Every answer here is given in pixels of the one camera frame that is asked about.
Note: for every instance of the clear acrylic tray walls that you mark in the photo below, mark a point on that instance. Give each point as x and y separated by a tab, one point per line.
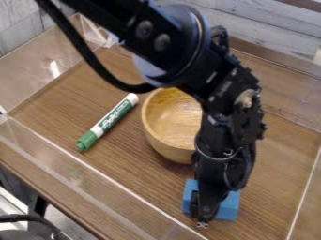
119	189

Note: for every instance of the blue block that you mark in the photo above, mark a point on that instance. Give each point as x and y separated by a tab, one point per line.
228	206

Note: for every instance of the clear acrylic corner bracket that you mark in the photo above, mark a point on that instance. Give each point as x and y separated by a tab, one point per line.
96	34

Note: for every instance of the green white marker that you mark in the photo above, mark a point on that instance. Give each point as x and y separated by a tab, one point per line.
104	124

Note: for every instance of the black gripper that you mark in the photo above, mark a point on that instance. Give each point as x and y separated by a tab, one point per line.
222	171

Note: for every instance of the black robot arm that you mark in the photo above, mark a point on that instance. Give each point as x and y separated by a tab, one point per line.
182	52

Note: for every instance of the brown wooden bowl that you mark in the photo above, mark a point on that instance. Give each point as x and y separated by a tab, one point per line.
171	121

